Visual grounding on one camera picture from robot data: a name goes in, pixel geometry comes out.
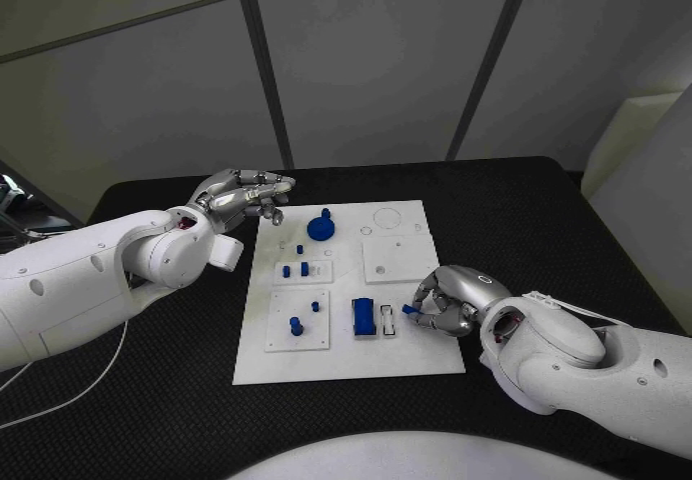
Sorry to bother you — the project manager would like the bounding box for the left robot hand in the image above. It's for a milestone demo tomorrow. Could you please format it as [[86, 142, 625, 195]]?
[[184, 168, 296, 234]]

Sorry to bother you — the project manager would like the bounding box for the blue gear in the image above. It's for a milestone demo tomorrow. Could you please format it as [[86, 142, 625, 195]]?
[[305, 207, 337, 242]]

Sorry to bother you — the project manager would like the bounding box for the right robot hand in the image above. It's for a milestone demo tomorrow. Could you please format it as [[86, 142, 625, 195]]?
[[405, 264, 513, 338]]

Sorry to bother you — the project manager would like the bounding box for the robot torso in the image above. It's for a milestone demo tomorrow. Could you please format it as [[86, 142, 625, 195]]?
[[229, 430, 622, 480]]

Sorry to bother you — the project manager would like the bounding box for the white task board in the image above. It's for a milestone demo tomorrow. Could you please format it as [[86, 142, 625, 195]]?
[[230, 199, 467, 386]]

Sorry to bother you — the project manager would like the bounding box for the large blue block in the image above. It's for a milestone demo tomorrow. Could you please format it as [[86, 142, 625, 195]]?
[[350, 297, 376, 337]]

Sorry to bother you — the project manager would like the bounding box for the white cable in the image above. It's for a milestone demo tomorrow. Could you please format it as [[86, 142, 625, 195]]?
[[0, 318, 129, 429], [520, 290, 631, 328], [0, 361, 34, 391]]

